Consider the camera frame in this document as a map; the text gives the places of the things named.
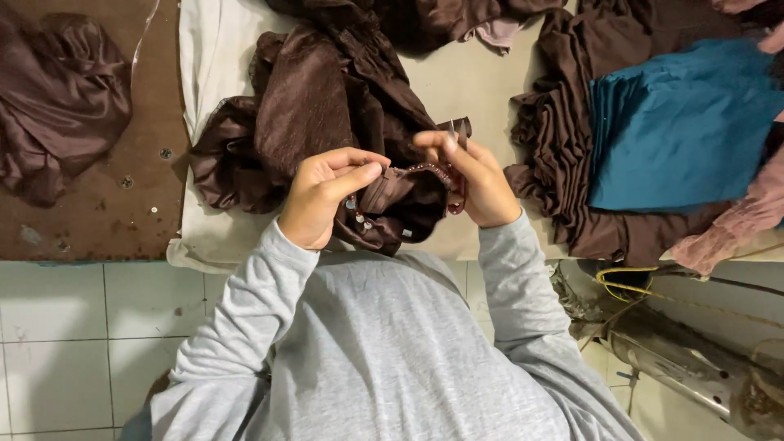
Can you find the dark brown beaded garment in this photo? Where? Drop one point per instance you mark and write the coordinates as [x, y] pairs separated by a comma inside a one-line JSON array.
[[318, 104]]

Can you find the metal thread snips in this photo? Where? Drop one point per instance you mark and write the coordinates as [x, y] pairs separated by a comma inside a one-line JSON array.
[[458, 133]]

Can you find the person's right hand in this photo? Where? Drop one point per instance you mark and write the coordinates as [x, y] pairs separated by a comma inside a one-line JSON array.
[[487, 187]]

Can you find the person's left hand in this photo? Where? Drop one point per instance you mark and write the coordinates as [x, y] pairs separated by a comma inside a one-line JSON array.
[[312, 199]]

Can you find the pink lace fabric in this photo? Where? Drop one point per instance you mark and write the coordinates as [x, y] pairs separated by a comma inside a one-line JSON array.
[[735, 226]]

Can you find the clear plastic strip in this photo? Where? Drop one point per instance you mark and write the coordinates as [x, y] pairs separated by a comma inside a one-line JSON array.
[[146, 37]]

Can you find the stack of teal folded cloths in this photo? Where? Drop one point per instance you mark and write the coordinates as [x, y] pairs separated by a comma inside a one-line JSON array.
[[674, 122]]

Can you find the heap of brown cloth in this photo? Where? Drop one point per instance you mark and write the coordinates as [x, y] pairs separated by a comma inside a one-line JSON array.
[[429, 21]]

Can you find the white padded table cover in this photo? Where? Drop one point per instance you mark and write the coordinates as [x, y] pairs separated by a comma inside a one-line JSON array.
[[208, 79]]

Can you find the person's grey sweatshirt body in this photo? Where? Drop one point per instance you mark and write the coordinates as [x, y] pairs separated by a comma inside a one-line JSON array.
[[392, 349]]

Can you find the metal machine under table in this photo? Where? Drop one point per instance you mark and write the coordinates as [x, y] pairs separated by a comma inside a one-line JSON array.
[[686, 355]]

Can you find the brown satin cloth bundle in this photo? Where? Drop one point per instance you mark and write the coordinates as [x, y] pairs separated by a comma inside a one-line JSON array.
[[58, 110]]

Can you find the stack of dark brown garments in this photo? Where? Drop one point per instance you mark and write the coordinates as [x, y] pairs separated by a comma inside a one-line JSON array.
[[551, 153]]

